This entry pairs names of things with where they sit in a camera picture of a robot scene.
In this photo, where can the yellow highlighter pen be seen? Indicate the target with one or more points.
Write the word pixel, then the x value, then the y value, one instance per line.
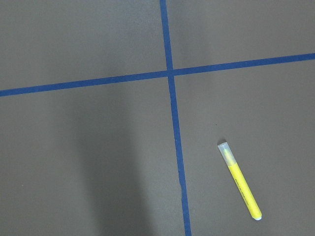
pixel 240 181

